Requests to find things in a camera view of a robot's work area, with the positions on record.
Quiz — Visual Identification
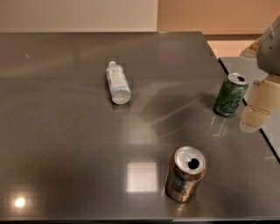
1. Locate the green soda can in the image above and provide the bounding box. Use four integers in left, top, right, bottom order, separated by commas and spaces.
213, 73, 249, 117

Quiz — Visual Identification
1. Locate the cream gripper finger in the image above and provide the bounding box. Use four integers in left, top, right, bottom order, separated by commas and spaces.
239, 74, 280, 133
239, 38, 261, 60

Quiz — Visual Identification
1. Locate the orange soda can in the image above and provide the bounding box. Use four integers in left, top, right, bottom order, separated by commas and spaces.
164, 146, 206, 203

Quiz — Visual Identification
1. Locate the clear plastic water bottle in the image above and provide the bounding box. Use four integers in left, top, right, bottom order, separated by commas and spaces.
106, 61, 131, 105

